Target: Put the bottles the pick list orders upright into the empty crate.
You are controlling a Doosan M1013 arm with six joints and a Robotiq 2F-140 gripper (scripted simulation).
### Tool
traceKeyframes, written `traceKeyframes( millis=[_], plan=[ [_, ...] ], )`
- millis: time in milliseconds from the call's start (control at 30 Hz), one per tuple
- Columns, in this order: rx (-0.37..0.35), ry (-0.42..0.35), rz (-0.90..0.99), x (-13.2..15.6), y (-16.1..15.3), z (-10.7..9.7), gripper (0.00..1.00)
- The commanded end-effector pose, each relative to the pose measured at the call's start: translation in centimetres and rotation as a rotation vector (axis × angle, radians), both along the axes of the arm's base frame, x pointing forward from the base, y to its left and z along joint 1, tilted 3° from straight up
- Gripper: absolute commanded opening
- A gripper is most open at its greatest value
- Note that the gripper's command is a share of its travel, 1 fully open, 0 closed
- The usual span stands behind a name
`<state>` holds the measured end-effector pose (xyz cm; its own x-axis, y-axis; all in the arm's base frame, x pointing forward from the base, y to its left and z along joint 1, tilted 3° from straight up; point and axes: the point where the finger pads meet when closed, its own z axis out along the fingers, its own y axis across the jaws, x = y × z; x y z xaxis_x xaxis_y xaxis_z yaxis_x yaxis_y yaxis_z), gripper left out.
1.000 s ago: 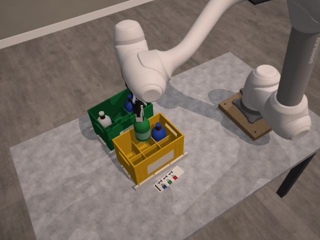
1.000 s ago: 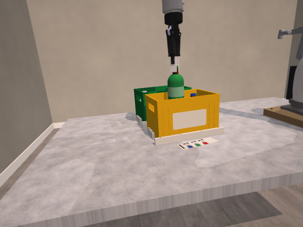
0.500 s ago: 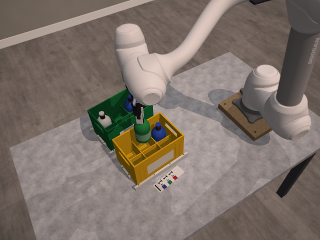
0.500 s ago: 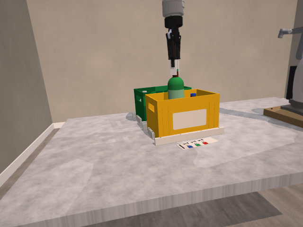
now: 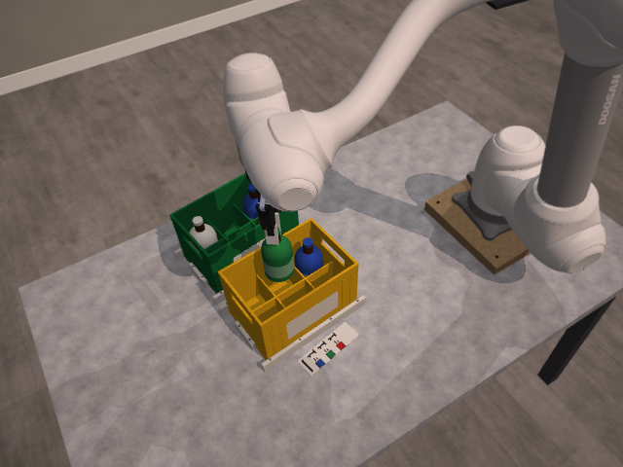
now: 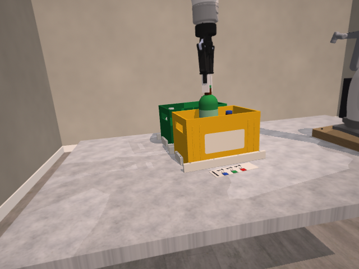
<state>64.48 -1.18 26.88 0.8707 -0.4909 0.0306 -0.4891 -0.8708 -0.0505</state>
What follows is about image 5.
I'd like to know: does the white paper pick list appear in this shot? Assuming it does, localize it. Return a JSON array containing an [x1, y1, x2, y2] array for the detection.
[[297, 321, 359, 376]]

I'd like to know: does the yellow crate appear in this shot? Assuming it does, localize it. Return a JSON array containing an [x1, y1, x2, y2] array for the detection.
[[218, 227, 357, 360]]

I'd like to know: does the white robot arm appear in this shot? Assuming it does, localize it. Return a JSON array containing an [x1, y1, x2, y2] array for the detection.
[[223, 0, 623, 273]]

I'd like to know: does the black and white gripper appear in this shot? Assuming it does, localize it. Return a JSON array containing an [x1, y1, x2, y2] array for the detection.
[[255, 188, 281, 245]]

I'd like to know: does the green plastic crate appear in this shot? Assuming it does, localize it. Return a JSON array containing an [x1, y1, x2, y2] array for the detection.
[[169, 174, 298, 294]]

